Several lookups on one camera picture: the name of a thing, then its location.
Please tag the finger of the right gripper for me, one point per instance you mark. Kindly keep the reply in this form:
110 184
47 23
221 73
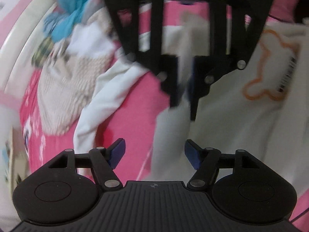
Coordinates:
193 90
172 72

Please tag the white bear print shirt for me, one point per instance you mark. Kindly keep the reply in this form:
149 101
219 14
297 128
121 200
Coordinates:
263 109

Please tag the pink grey blue quilt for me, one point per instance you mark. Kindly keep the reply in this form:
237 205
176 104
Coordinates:
60 24

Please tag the plaid green fabric item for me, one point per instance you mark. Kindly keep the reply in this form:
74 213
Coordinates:
41 54

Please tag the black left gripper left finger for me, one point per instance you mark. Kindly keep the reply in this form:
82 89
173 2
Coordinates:
104 161

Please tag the beige knitted sweater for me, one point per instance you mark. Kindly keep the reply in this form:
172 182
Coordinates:
68 78

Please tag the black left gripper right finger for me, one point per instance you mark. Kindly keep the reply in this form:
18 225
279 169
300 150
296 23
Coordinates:
205 162

